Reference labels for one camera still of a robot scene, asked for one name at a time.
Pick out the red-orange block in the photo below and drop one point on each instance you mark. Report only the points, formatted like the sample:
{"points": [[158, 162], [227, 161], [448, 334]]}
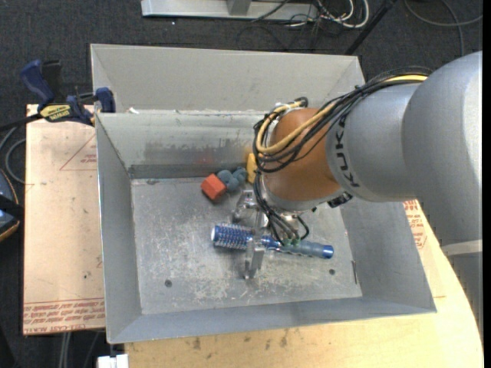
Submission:
{"points": [[213, 187]]}

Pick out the grey metal bin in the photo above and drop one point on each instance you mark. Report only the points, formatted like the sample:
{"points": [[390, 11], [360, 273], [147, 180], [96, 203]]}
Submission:
{"points": [[184, 244]]}

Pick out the grey-blue soft toy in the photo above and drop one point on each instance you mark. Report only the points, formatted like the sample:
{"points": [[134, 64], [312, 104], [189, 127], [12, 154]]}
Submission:
{"points": [[232, 178]]}

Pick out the brown cardboard board, red print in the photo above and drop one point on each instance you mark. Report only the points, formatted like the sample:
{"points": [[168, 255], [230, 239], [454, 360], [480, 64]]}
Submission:
{"points": [[61, 224]]}

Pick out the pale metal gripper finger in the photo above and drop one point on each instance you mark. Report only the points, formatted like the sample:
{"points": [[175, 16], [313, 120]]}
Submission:
{"points": [[245, 207], [254, 257]]}

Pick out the yellow object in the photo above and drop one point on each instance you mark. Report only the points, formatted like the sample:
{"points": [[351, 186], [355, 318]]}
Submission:
{"points": [[251, 167]]}

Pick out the blue round hairbrush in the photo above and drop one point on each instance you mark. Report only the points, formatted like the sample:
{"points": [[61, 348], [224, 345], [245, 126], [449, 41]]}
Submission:
{"points": [[232, 237]]}

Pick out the black cylinder on white bracket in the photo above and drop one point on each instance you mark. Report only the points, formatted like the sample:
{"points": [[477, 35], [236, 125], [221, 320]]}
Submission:
{"points": [[339, 200]]}

